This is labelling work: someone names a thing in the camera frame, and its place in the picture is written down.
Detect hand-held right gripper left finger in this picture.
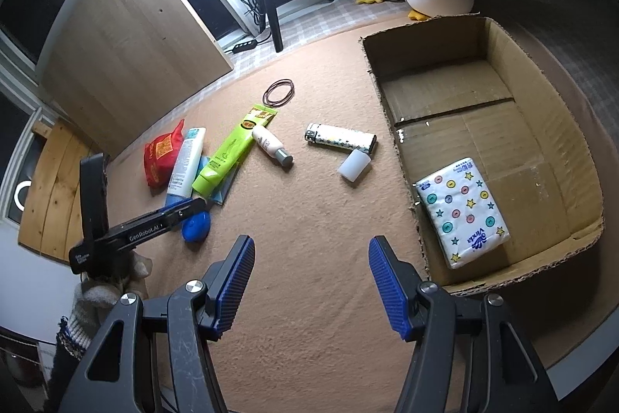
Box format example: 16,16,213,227
63,235,256,413

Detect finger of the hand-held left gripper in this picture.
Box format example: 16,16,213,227
162,197,208,227

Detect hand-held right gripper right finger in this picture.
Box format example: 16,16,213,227
368,235,564,413

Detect blue round container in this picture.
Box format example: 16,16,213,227
181,211,212,243

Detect white blue tube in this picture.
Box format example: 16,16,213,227
165,127,207,207

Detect red plastic bag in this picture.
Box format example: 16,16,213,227
144,119,186,188

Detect green tube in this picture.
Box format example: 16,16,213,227
192,104,277,201

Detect small white bottle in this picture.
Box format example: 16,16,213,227
251,125,294,168

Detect patterned white bottle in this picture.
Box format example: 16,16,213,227
304,123,378,156

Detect cardboard box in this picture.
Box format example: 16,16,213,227
359,14,605,296

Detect person's left forearm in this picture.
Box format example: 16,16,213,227
41,316,97,413

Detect person's left hand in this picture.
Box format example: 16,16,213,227
68,247,154,339

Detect wooden plank bench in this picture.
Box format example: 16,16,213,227
19,120,97,266

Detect blue card packet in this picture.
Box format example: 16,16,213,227
196,156,240,205

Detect patterned tissue pack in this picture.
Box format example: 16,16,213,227
415,158,512,269

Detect white translucent cap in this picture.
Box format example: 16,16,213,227
337,149,371,182

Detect wooden cabinet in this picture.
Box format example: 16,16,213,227
36,0,235,157

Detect black tripod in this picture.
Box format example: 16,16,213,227
246,0,334,52

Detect checkered mat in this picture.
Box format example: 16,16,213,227
213,0,426,80

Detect brown hair ties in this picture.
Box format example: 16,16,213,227
263,79,296,106

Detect black cable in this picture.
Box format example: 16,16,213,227
241,0,272,47

